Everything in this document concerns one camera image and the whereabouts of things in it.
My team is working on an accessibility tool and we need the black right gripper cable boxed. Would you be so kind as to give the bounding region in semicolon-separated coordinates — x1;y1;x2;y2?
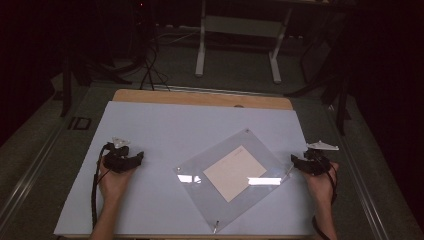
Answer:
311;156;338;240

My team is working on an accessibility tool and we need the clear acrylic photo frame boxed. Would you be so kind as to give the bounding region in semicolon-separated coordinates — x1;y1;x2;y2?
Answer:
172;127;292;234

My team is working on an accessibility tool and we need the paper photo print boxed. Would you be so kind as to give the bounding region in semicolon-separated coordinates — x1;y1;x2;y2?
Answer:
202;144;268;204

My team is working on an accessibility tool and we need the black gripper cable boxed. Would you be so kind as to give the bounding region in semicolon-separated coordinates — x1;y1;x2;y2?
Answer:
91;142;113;230
311;156;338;240

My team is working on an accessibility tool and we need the black metal stand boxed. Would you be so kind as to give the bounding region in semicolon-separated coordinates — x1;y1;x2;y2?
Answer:
284;13;354;137
59;49;134;118

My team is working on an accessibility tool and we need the wooden table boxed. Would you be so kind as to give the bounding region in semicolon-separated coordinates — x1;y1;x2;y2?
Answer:
61;88;334;240

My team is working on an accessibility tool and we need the black floor socket plate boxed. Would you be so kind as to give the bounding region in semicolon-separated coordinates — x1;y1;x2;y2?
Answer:
67;116;92;131

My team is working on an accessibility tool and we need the white metal desk frame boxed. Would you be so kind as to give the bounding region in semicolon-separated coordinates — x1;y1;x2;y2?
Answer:
194;0;295;85

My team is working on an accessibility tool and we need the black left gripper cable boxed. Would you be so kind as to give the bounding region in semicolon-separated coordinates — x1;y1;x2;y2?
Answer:
91;142;113;230

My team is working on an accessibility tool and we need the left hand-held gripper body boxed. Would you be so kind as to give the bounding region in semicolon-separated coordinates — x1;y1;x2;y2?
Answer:
102;136;135;173

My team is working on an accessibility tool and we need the bundle of black cables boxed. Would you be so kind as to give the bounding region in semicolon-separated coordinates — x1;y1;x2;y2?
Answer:
138;29;172;92

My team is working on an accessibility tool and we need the white table cover board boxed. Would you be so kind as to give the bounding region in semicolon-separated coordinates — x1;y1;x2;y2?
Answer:
53;100;336;238

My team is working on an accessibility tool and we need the person's right hand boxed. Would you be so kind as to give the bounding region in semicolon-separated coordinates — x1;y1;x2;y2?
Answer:
304;161;340;201

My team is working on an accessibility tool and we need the person's left hand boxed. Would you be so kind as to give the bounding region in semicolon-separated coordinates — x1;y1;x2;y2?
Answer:
97;158;136;201

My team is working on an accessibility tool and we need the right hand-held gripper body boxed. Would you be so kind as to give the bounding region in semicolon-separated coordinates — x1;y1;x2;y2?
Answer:
303;140;340;177

